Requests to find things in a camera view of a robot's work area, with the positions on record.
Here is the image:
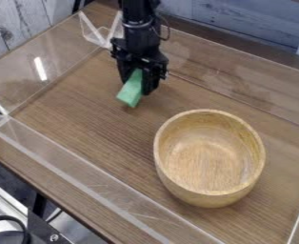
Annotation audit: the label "light wooden bowl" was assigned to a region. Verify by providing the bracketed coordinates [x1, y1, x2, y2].
[152, 109, 265, 208]

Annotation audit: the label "clear acrylic tray walls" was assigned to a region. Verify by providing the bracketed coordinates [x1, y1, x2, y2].
[0, 5, 299, 244]

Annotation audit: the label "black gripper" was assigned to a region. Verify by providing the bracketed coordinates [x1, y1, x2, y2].
[111, 24, 171, 95]

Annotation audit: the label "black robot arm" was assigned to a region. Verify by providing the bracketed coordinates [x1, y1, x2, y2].
[111, 0, 171, 95]

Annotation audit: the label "black table leg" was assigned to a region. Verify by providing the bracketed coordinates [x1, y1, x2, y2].
[33, 193, 47, 217]

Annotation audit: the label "green rectangular block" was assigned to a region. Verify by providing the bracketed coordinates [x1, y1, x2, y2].
[117, 69, 143, 108]

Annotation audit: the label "black metal bracket with bolt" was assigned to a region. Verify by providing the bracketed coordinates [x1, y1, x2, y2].
[27, 212, 72, 244]

